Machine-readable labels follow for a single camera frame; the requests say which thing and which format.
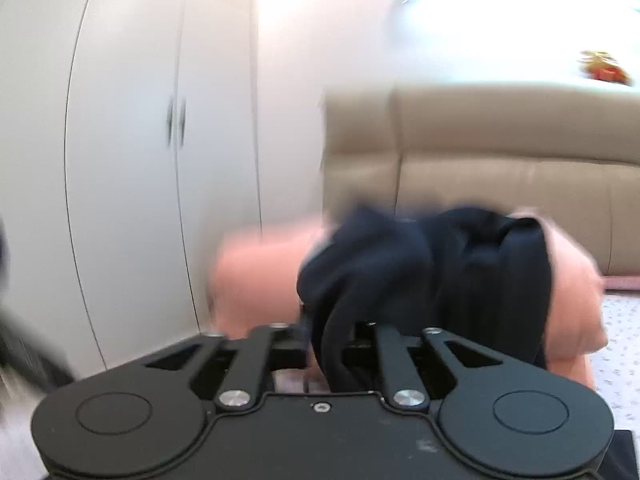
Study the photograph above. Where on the beige padded headboard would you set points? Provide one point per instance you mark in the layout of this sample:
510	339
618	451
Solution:
500	160

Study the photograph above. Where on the floral quilted bedspread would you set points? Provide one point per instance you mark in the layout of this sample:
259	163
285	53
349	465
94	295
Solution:
622	350

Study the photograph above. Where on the red and yellow ornament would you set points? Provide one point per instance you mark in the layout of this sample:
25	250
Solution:
604	66

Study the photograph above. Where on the white wardrobe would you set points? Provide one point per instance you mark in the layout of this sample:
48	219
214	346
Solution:
125	185

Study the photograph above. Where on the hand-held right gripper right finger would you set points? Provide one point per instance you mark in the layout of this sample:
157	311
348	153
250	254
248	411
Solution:
386	349

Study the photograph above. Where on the navy garment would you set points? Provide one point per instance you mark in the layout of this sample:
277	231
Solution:
425	270

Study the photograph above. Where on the pink folded blanket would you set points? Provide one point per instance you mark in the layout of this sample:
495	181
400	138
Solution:
575	305

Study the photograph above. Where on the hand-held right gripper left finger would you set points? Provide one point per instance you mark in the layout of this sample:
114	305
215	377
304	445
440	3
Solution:
284	347

